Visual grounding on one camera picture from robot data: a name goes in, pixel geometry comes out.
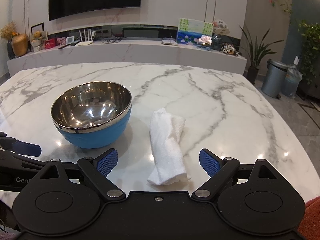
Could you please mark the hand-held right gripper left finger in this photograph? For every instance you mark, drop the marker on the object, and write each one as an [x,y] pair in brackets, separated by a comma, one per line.
[107,163]

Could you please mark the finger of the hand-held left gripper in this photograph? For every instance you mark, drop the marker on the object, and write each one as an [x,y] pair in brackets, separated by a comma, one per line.
[15,170]
[27,149]

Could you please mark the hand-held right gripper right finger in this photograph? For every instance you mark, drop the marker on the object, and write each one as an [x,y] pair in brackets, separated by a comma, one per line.
[209,163]

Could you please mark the blue steel bowl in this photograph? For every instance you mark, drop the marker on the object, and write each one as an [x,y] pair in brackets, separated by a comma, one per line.
[100,137]

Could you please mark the white cloth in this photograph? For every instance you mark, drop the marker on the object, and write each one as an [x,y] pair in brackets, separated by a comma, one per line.
[166,142]

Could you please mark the person's left forearm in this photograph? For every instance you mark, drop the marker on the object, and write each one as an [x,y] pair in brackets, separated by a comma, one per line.
[7,237]

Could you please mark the dark slim vase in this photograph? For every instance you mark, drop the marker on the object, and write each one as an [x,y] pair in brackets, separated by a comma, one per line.
[10,50]

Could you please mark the white basket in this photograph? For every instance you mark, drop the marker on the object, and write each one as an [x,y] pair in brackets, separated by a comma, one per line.
[37,47]

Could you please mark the gold vase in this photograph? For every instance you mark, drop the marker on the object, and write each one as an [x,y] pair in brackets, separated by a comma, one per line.
[20,45]

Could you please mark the grey trash can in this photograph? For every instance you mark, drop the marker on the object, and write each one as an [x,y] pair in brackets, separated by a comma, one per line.
[273,80]

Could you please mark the red box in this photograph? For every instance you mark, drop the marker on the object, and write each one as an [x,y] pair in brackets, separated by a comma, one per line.
[50,44]

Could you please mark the black remote control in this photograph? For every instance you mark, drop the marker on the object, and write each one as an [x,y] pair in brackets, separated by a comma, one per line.
[63,46]

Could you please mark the pink card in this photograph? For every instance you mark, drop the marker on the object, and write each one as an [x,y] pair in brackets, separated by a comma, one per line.
[61,42]

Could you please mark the teddy bear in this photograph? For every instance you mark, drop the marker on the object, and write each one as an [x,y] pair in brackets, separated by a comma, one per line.
[37,36]

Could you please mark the black and white toy figures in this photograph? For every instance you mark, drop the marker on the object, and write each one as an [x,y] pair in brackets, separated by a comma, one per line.
[231,50]

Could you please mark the clear plastic bag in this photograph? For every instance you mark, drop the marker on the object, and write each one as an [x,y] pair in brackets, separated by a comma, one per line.
[292,82]

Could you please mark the orange cloth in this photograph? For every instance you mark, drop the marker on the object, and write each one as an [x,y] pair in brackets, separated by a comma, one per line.
[312,217]

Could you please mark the white marble television cabinet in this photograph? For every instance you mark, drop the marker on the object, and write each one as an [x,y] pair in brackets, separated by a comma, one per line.
[150,52]

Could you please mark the potted long-leaf plant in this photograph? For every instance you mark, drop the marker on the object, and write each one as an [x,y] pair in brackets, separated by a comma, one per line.
[255,52]

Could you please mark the dried yellow flowers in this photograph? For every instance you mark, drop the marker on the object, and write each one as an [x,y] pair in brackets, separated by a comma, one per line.
[8,30]

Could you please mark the dark glass jar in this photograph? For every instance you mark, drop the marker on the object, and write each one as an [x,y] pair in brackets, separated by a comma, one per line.
[216,42]

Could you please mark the white router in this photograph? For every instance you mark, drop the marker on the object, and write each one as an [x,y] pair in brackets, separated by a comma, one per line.
[85,42]

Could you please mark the clear display box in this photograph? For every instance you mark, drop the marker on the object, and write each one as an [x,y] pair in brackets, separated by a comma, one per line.
[205,41]

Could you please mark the grey book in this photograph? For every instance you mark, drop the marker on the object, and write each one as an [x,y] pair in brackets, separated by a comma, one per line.
[169,41]

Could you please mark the lotus pond painting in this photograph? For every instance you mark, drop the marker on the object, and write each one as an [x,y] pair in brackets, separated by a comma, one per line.
[192,32]

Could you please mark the round paper fan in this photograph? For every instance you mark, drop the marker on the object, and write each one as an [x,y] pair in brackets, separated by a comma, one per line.
[220,27]

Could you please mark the green pothos plant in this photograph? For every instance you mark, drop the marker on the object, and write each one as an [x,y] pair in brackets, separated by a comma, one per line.
[310,47]

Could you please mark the white photo frame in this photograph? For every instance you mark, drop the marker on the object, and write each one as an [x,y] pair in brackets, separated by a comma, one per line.
[70,40]

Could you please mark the black picture frame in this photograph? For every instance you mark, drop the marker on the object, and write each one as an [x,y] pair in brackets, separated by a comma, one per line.
[37,27]

